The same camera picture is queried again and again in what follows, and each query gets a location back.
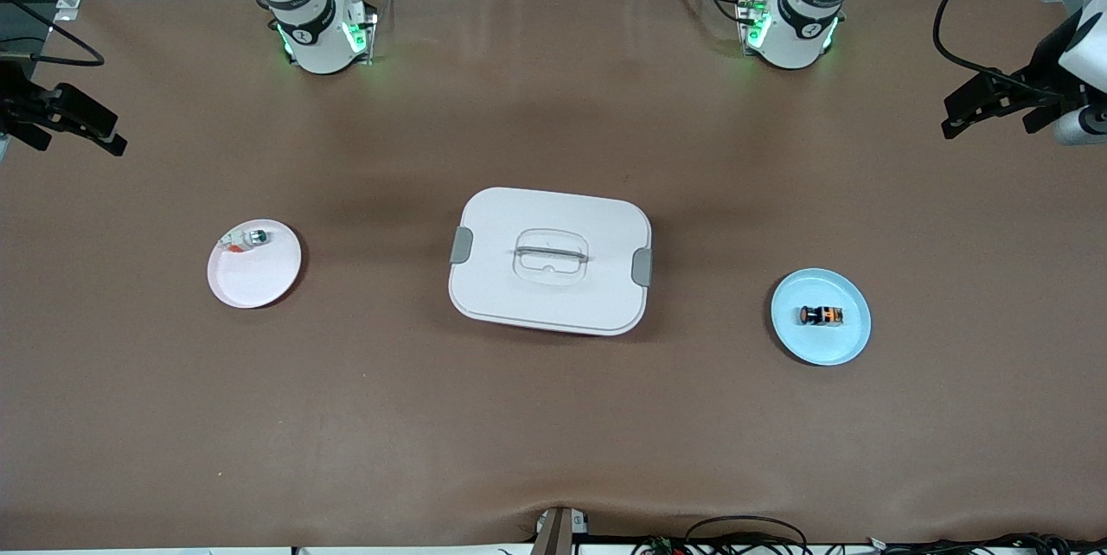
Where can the brown camera mount bracket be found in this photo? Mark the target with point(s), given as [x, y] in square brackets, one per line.
[553, 533]

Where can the pale pink round plate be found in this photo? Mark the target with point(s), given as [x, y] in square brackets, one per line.
[255, 274]

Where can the light blue round plate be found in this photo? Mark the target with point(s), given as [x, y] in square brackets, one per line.
[817, 343]

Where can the orange black push-button switch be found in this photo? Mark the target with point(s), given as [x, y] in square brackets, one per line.
[822, 315]

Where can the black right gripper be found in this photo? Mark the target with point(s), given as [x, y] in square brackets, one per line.
[15, 94]

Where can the white green push-button switch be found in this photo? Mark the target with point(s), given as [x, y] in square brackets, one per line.
[251, 238]

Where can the white lidded storage box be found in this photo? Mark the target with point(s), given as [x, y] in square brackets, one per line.
[549, 296]

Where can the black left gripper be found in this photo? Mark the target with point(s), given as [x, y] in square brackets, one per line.
[1032, 82]

